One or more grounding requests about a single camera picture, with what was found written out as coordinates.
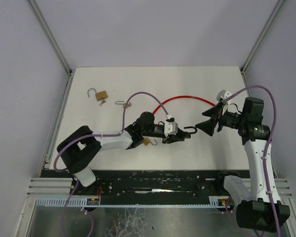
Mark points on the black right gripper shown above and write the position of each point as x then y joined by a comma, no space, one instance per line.
218,118

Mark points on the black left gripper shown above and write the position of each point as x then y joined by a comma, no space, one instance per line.
171,136

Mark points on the black Kaijing padlock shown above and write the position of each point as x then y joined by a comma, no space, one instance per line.
188,131

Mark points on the red cable lock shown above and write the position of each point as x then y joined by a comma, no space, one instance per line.
188,97

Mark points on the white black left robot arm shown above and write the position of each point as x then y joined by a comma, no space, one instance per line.
79,149

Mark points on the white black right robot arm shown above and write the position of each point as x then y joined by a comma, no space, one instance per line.
258,207

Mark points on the small brass padlock near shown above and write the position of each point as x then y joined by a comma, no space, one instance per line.
148,141

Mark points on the large brass padlock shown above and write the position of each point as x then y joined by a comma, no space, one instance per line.
102,95

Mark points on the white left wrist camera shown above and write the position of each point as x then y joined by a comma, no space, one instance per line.
170,127

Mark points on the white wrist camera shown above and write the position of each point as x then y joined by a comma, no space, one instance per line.
170,127
222,96

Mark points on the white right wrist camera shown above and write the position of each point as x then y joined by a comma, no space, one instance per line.
222,96

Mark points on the white slotted cable duct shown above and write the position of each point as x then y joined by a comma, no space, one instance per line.
147,200

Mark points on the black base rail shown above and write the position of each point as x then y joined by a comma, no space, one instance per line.
195,183

